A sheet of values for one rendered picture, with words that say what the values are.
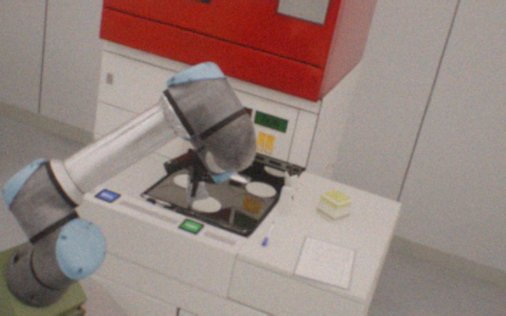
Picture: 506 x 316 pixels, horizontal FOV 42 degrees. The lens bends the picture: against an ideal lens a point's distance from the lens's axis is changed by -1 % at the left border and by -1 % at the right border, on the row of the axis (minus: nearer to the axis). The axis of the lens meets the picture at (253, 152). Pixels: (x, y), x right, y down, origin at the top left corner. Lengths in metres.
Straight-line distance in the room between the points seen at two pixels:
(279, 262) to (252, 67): 0.72
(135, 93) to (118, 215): 0.71
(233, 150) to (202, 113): 0.10
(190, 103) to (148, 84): 1.03
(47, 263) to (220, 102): 0.49
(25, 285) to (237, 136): 0.57
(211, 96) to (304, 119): 0.87
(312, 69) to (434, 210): 1.91
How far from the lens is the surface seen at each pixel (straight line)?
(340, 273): 1.76
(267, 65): 2.17
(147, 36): 2.33
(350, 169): 3.86
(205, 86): 1.40
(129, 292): 1.96
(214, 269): 1.79
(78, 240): 1.44
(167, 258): 1.84
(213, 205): 2.08
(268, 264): 1.73
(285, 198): 1.94
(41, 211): 1.45
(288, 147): 2.27
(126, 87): 2.47
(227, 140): 1.40
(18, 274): 1.57
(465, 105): 3.66
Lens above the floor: 1.88
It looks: 23 degrees down
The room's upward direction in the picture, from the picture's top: 12 degrees clockwise
